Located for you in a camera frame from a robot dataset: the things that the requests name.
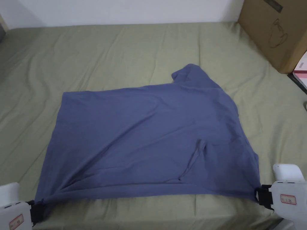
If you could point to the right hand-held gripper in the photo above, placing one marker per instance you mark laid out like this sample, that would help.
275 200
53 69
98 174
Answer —
287 191

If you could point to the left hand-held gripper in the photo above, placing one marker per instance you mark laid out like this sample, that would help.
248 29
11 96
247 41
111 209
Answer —
12 210

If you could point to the dark blue shirt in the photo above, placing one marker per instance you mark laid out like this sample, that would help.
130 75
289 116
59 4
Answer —
144 134

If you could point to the pink and white box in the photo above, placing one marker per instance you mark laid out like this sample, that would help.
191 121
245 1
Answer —
302 69

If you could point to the bed with pale green sheet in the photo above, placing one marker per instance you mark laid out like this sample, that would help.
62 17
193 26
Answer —
100 57

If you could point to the brown cardboard carton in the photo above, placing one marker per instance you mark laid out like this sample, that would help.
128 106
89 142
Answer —
273 31

